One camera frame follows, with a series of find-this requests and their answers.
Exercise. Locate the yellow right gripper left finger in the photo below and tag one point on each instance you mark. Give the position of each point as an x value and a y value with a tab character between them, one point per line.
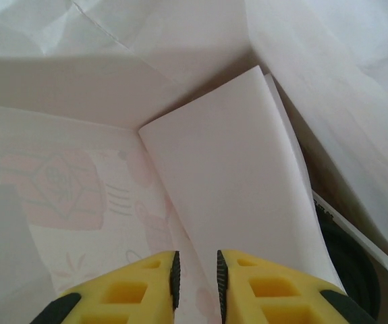
119	297

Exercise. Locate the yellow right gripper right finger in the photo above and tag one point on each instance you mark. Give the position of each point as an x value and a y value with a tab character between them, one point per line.
281	297

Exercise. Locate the black plastic cup lid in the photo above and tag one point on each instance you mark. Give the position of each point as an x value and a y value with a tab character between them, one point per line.
349	270

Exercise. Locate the white paper napkin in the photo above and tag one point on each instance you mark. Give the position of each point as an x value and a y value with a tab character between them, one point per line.
230	162

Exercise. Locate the red white paper bag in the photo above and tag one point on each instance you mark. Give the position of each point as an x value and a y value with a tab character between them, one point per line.
62	101

